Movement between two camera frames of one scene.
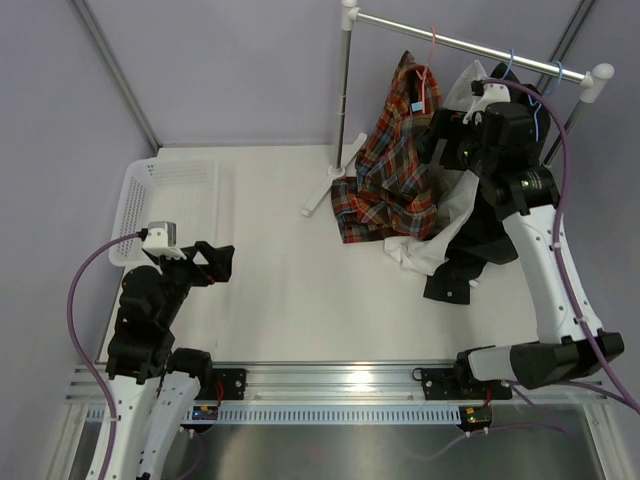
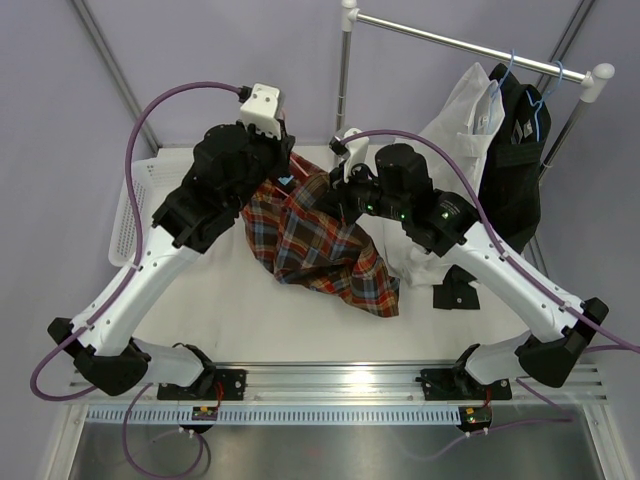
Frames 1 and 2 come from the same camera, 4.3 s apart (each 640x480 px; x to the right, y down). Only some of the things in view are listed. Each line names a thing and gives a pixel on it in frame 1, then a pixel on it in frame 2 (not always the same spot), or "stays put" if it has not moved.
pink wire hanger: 423,77 to 301,170
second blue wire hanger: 538,104 stays put
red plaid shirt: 393,192 to 301,240
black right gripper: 445,125 to 339,194
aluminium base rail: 439,383 stays put
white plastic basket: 192,187 stays put
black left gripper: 217,270 to 281,148
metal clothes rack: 594,82 stays put
